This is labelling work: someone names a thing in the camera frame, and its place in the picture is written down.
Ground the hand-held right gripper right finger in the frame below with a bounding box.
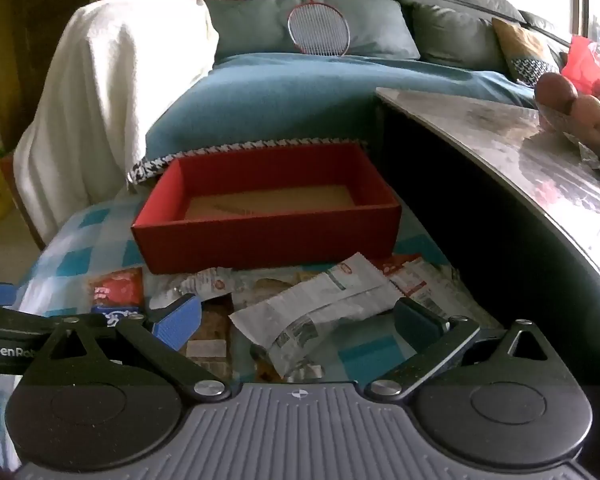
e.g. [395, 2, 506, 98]
[364, 297, 570, 403]

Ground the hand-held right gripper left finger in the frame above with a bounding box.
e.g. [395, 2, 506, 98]
[32, 294, 232, 404]

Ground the brown biscuit packet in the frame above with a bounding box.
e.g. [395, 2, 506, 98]
[186, 304, 232, 376]

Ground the red and white snack packet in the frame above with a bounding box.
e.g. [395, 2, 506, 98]
[375, 255, 481, 318]

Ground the small white snack packet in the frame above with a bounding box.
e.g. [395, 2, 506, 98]
[150, 266, 236, 311]

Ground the orange snack packet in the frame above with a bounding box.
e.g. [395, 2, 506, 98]
[86, 267, 147, 328]

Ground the long white snack packet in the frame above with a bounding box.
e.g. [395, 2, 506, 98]
[229, 251, 403, 380]

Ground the clear cookie packet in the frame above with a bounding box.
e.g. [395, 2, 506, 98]
[232, 270, 331, 311]

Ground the red cardboard box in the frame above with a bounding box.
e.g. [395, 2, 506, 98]
[131, 142, 402, 275]

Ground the shiny clear snack packet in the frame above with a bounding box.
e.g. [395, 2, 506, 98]
[250, 342, 327, 382]

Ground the blue checked cloth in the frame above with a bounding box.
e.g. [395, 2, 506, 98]
[10, 199, 502, 466]

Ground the round glossy table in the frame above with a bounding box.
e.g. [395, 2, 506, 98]
[374, 86, 600, 388]

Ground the white blanket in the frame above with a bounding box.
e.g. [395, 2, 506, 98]
[14, 0, 222, 243]

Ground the glass fruit bowl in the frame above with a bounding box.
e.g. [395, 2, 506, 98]
[534, 102, 600, 182]

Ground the teal sofa cushion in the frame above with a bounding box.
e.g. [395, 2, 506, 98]
[126, 51, 537, 187]

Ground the wooden door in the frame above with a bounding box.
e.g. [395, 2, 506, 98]
[0, 0, 103, 161]

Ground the round brown fruit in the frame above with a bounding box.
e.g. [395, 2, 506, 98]
[534, 72, 579, 117]

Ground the round orange fruit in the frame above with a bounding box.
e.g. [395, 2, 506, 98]
[567, 94, 600, 137]

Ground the patterned throw pillow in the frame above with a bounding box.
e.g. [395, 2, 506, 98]
[491, 16, 562, 87]

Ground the green sofa back cushion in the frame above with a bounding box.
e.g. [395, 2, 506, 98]
[390, 0, 527, 73]
[214, 0, 422, 62]

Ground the red badminton racket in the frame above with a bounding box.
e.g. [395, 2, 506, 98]
[286, 0, 352, 57]

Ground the red plastic bag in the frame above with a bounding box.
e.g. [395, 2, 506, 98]
[561, 34, 600, 102]

